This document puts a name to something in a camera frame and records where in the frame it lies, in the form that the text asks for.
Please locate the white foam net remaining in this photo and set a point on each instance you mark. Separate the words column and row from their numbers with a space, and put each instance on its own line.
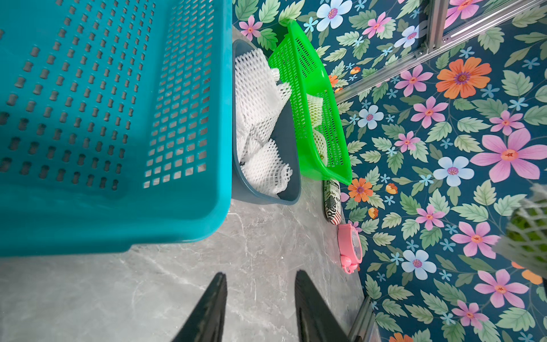
column 260, row 97

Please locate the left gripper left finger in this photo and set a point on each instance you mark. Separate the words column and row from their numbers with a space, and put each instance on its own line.
column 206, row 322

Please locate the white foam net sleeve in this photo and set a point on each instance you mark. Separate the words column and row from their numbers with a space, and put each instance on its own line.
column 315, row 110

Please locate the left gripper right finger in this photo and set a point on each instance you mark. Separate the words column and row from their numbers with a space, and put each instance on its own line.
column 315, row 321

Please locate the green custard apple back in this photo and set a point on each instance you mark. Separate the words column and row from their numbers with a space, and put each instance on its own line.
column 527, row 229

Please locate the teal plastic basket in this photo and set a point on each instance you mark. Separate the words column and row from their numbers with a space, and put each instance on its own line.
column 116, row 124

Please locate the patterned black white can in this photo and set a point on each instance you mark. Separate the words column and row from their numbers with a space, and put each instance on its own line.
column 332, row 201

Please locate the white foam net back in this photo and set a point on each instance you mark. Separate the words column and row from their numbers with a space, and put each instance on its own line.
column 535, row 263

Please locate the green plastic basket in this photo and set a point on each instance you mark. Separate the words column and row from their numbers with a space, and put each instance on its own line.
column 301, row 67

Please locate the pink alarm clock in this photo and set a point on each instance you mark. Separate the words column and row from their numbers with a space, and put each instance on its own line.
column 350, row 247

